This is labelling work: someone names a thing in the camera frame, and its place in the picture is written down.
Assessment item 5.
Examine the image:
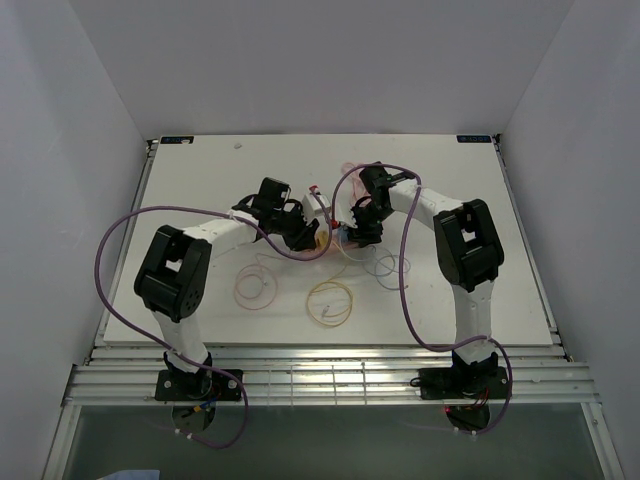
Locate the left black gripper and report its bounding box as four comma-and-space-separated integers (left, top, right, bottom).
271, 202, 319, 253

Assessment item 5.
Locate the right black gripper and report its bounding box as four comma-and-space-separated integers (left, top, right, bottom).
343, 202, 392, 249

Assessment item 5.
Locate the blue charger plug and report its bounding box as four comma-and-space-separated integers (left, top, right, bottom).
337, 225, 351, 245

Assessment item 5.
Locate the yellow charger plug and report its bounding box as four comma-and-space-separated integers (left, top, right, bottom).
315, 230, 332, 250

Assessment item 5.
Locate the pink power strip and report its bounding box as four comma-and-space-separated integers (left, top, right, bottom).
314, 229, 364, 254

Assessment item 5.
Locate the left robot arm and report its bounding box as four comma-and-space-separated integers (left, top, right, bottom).
134, 178, 324, 400

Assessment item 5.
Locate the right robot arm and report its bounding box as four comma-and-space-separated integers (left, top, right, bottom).
347, 164, 504, 397

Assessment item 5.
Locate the right blue corner label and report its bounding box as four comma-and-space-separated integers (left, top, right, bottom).
456, 135, 492, 144

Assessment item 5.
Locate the blue corner label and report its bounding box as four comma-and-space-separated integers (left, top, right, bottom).
456, 135, 492, 144
160, 136, 194, 145

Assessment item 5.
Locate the left blue corner label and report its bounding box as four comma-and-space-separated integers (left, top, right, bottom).
160, 136, 194, 145

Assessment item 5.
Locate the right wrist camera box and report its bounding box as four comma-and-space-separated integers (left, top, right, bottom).
331, 203, 353, 229

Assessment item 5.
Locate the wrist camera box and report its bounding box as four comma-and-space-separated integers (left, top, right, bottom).
301, 185, 331, 222
331, 203, 353, 229

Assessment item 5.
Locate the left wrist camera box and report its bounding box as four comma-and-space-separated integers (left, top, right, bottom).
301, 185, 331, 222

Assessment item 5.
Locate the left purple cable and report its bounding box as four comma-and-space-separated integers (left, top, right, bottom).
94, 205, 334, 449

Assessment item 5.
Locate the purple cable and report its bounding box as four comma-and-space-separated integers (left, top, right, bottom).
94, 205, 334, 449
331, 162, 514, 437

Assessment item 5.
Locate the pink power strip cord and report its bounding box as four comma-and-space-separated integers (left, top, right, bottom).
339, 160, 374, 206

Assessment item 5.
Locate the blue charging cable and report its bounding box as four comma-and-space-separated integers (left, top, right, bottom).
344, 244, 414, 292

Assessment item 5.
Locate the yellow charging cable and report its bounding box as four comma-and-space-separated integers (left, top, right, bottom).
305, 244, 355, 329

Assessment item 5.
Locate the orange pink charging cable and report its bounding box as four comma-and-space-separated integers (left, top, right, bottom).
234, 254, 281, 312

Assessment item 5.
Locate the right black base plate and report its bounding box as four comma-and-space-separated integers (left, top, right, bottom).
409, 367, 510, 400

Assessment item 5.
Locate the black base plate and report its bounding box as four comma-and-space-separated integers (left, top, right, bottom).
409, 367, 510, 400
154, 370, 242, 402

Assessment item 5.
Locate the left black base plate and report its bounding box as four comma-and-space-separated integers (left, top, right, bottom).
154, 370, 242, 402

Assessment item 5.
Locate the aluminium rail frame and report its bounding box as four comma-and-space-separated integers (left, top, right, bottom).
61, 135, 601, 407

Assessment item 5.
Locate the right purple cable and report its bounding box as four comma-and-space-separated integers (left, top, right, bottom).
331, 162, 514, 437

